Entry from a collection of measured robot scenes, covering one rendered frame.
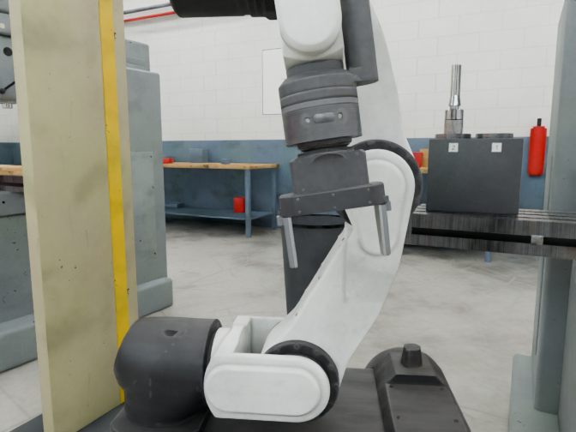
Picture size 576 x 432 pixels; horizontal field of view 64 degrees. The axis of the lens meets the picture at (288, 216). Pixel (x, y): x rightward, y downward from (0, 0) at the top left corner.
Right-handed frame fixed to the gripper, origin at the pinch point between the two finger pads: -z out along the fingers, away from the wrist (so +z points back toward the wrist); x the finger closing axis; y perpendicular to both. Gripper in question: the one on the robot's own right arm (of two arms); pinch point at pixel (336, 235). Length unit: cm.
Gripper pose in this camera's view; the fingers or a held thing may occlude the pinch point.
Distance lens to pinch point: 54.0
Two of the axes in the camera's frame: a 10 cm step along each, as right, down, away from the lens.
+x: 9.9, -1.4, -0.3
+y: 0.1, -1.0, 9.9
